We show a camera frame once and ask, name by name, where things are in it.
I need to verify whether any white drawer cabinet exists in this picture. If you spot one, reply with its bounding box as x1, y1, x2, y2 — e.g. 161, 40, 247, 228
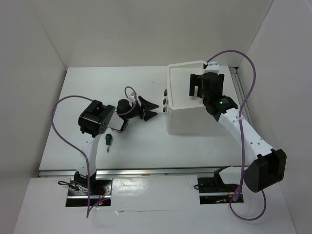
164, 60, 238, 135

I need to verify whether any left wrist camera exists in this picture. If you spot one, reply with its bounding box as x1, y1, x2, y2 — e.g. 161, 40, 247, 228
128, 92, 137, 105

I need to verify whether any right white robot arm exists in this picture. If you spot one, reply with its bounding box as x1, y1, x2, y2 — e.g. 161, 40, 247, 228
189, 72, 287, 193

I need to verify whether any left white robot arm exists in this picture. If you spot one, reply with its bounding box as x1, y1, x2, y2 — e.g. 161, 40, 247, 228
74, 96, 159, 195

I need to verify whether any front aluminium rail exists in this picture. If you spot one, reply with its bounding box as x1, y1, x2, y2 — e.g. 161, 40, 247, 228
38, 167, 219, 178

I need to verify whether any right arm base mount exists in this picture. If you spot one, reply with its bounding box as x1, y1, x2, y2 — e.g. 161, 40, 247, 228
193, 172, 239, 205

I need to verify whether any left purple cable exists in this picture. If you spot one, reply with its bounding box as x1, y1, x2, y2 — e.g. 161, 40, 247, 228
52, 86, 136, 218

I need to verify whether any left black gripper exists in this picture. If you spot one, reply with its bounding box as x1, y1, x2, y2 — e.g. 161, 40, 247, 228
124, 95, 158, 121

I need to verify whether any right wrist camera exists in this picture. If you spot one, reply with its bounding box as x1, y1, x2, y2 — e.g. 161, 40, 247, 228
203, 61, 219, 74

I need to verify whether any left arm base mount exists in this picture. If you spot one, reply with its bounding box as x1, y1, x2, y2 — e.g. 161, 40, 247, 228
58, 177, 113, 208

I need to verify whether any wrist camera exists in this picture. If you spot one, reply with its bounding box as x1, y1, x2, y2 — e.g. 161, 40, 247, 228
128, 92, 137, 105
203, 61, 219, 74

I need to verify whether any green stubby screwdriver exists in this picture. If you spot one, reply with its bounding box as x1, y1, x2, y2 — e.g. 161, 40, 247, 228
105, 134, 113, 152

